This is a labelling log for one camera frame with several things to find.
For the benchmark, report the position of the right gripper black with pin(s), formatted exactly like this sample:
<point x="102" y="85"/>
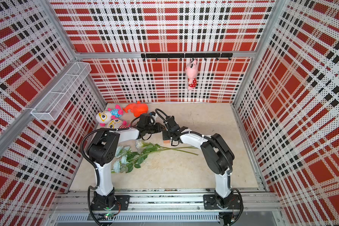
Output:
<point x="164" y="136"/>

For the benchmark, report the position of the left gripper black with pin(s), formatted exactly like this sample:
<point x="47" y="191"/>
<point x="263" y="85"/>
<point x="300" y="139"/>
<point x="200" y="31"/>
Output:
<point x="158" y="129"/>

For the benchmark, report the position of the artificial flower bouquet green stems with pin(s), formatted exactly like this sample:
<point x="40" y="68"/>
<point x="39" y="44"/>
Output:
<point x="126" y="159"/>

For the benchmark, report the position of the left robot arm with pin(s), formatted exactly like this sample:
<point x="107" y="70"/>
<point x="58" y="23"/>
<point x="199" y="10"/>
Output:
<point x="99" y="147"/>

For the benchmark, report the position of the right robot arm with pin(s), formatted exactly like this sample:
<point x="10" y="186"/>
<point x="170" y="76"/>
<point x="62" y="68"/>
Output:
<point x="218" y="156"/>

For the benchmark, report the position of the red whale plush toy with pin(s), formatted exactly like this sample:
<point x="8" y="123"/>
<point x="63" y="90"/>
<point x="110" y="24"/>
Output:
<point x="137" y="108"/>

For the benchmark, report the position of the white fish plush pink fins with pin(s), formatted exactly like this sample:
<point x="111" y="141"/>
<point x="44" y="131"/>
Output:
<point x="117" y="124"/>

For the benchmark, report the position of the white fish plush blue fins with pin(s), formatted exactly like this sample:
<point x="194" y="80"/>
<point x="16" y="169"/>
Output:
<point x="104" y="117"/>

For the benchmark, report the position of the pink hanging plush doll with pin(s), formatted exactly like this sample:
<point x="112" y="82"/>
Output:
<point x="191" y="72"/>

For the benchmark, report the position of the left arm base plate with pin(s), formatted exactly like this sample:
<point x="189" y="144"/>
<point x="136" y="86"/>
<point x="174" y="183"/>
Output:
<point x="110" y="202"/>

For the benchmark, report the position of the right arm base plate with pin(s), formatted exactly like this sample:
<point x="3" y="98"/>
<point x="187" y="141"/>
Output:
<point x="216" y="202"/>

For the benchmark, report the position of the black hook rail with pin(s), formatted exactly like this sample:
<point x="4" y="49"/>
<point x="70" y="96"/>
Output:
<point x="157" y="56"/>

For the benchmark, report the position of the white wire mesh basket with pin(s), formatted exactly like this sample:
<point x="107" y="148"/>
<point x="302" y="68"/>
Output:
<point x="52" y="104"/>

